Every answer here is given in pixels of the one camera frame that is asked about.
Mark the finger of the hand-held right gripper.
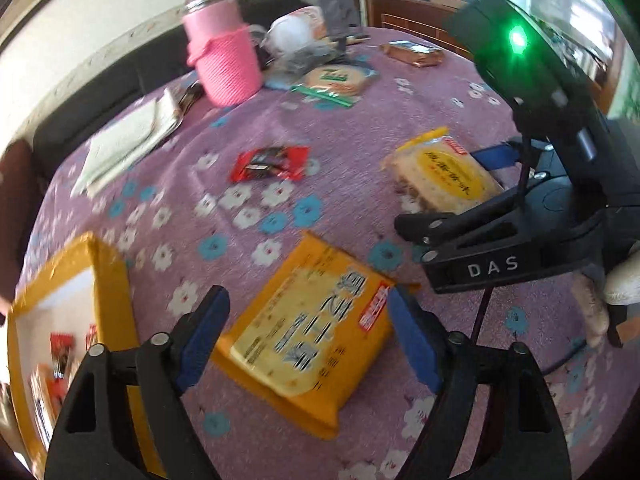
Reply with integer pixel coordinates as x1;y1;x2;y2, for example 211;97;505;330
394;185;531;261
470;137;556;181

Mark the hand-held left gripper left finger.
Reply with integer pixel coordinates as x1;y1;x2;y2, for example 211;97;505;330
44;285;232;480

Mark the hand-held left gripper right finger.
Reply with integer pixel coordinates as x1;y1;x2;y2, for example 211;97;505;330
387;284;572;480

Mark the small yellow cracker packet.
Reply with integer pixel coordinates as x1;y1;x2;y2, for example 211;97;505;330
382;127;506;213

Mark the large yellow cracker packet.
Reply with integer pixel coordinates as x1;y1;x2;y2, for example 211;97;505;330
210;230;421;441

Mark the yellow cardboard box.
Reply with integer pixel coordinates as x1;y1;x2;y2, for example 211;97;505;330
7;232;166;478

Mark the person's right forearm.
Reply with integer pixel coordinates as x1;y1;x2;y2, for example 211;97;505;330
602;255;640;306

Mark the person's right hand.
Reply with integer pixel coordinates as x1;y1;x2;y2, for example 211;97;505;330
572;272;612;348

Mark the purple floral tablecloth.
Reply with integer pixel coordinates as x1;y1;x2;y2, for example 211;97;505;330
15;25;640;480

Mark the brown snack packet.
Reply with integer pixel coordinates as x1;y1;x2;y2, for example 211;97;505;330
379;40;444;69

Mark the red black candy packet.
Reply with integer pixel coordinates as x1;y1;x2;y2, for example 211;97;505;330
230;146;311;183
50;332;76;380

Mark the round cracker green packet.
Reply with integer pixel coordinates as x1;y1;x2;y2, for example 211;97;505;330
291;62;379;109

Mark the open paper notebook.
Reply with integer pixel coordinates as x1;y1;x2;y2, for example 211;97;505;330
70;87;183;198

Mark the grey cloth bag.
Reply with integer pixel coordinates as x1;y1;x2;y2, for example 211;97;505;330
317;0;363;41

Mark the dark clear plastic bag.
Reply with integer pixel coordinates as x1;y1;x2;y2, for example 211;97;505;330
265;42;351;88

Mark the white round container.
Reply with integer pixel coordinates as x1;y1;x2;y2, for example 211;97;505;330
267;7;326;53

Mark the maroon armchair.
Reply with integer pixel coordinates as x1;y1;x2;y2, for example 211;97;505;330
0;140;38;306

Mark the black sofa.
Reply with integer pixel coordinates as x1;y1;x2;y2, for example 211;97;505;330
32;0;301;176

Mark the bottle in pink knitted sleeve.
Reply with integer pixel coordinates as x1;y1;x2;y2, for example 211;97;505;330
180;0;264;107

